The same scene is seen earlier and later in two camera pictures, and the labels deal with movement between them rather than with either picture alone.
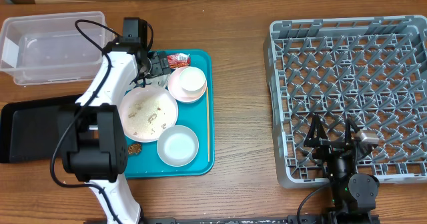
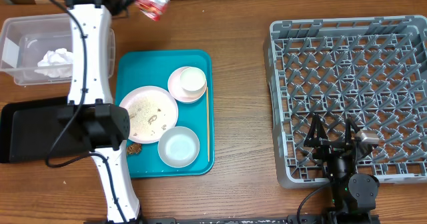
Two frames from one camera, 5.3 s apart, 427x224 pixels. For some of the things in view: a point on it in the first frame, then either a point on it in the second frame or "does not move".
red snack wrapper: (177, 60) -> (152, 5)
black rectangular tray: (30, 130) does not move
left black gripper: (157, 69) -> (117, 9)
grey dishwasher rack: (372, 71) does not move
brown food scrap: (134, 149) does not move
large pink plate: (145, 111) does not move
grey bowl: (177, 146) does not move
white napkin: (159, 80) -> (60, 56)
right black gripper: (328, 146) does not move
